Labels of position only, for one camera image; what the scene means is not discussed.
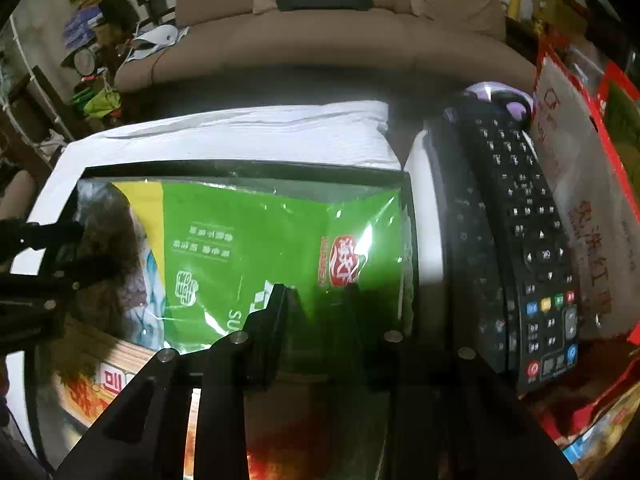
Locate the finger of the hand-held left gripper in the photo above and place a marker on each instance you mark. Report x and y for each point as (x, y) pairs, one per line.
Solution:
(45, 234)
(85, 267)

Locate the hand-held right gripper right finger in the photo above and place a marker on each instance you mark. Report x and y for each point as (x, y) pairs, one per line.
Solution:
(372, 340)

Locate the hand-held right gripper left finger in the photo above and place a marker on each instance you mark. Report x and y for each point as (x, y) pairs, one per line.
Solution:
(270, 330)

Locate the bamboo sushi mat package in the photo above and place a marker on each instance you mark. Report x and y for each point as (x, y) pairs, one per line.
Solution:
(90, 360)

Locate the green seaweed packet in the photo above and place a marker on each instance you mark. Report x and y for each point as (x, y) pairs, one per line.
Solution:
(240, 240)

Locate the black cardboard box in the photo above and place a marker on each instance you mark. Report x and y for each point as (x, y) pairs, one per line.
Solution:
(300, 172)

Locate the brown padded chair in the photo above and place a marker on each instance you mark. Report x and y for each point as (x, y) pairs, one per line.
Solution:
(17, 192)

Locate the black remote control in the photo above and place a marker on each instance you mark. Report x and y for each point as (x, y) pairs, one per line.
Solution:
(525, 240)
(465, 240)

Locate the white plastic case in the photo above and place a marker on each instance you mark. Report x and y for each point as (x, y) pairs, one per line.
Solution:
(425, 210)

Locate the green cloth bag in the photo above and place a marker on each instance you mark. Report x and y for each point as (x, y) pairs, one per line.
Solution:
(102, 102)

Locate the round dial scale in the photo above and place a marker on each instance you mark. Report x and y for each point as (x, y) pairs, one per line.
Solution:
(85, 60)

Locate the stack of blue packages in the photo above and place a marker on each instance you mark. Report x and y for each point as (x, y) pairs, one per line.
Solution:
(82, 25)

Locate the white cap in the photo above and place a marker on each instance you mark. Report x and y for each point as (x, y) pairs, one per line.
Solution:
(155, 37)

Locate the colourful snack packet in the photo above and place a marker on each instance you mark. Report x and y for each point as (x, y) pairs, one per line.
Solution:
(600, 420)

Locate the red and white bag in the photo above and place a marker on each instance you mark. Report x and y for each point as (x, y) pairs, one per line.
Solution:
(585, 200)

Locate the lilac round object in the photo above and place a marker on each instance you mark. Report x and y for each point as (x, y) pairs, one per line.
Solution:
(492, 97)

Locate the brown sofa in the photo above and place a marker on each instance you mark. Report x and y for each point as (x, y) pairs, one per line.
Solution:
(300, 50)

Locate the yellow bottle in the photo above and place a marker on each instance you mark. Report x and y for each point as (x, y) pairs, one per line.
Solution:
(515, 2)

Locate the orange cardboard box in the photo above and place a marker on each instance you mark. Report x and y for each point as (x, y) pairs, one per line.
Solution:
(555, 5)

